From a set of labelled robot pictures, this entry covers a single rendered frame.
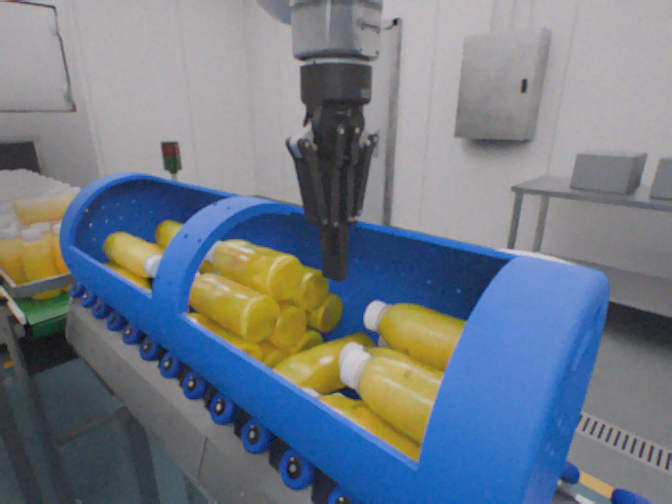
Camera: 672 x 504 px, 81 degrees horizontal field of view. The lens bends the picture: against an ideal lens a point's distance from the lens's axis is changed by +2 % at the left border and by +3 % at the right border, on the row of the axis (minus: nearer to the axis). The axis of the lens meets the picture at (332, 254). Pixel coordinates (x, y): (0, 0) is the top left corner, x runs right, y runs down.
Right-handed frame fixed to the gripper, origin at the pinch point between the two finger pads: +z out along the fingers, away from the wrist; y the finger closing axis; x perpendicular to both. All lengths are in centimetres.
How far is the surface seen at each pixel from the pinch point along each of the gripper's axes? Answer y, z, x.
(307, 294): 3.9, 9.9, 8.8
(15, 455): -29, 72, 90
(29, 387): -21, 64, 107
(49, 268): -12, 22, 86
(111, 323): -11, 24, 49
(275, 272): -2.1, 4.5, 8.8
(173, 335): -14.1, 11.4, 15.2
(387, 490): -14.0, 11.4, -17.7
